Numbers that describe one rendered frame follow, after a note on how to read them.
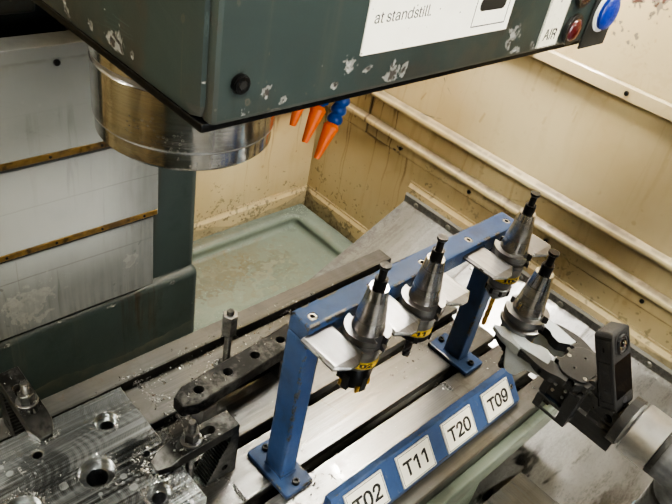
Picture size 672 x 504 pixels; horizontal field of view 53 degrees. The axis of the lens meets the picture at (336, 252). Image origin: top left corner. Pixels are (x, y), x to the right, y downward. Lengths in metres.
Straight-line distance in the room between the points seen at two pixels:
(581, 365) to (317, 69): 0.67
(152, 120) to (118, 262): 0.78
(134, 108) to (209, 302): 1.30
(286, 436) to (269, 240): 1.13
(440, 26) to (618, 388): 0.60
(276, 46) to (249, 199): 1.66
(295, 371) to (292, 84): 0.57
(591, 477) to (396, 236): 0.74
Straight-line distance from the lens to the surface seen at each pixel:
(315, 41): 0.40
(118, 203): 1.23
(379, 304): 0.83
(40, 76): 1.06
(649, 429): 0.95
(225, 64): 0.36
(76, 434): 1.04
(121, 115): 0.57
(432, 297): 0.92
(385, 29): 0.44
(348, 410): 1.20
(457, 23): 0.50
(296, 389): 0.93
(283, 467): 1.07
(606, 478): 1.51
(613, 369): 0.94
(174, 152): 0.56
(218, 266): 1.95
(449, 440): 1.17
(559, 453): 1.52
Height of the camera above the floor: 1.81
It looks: 36 degrees down
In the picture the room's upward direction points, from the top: 12 degrees clockwise
